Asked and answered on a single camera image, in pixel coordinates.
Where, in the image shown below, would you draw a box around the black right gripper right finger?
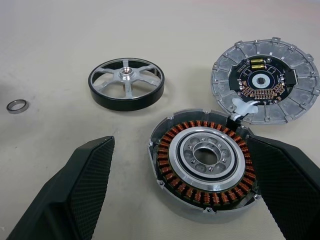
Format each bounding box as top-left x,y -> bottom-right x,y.
246,136 -> 320,240

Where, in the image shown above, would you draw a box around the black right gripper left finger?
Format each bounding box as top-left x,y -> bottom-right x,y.
2,135 -> 116,240

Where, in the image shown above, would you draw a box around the silver cover plate circuit board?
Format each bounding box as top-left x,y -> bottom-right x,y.
210,36 -> 320,126

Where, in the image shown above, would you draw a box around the black rotor ring silver spokes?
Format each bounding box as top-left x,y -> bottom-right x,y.
87,56 -> 167,112

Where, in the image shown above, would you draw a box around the motor stator housing copper coils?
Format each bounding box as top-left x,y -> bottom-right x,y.
147,108 -> 262,223

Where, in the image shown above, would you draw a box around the small silver bearing ring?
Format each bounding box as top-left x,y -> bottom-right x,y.
6,99 -> 29,115

